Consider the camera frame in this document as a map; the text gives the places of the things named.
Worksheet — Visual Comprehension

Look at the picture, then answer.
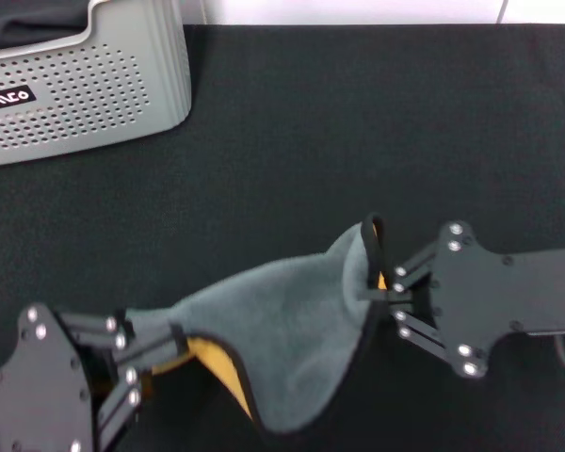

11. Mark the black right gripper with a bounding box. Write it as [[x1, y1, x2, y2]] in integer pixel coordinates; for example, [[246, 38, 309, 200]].
[[386, 219, 565, 381]]

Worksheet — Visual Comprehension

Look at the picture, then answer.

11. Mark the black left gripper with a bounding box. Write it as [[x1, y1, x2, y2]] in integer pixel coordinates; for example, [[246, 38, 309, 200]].
[[0, 302, 190, 452]]

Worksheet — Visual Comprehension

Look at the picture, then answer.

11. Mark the black tablecloth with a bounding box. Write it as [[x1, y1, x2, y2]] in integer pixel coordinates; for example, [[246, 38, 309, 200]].
[[0, 23, 565, 452]]

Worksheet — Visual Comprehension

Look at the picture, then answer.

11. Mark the yellow and grey towel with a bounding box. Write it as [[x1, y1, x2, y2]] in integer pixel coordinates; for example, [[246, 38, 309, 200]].
[[123, 212, 391, 435]]

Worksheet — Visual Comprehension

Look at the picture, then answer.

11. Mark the grey perforated storage box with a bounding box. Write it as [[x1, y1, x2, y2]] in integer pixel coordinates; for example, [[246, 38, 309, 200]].
[[0, 0, 193, 170]]

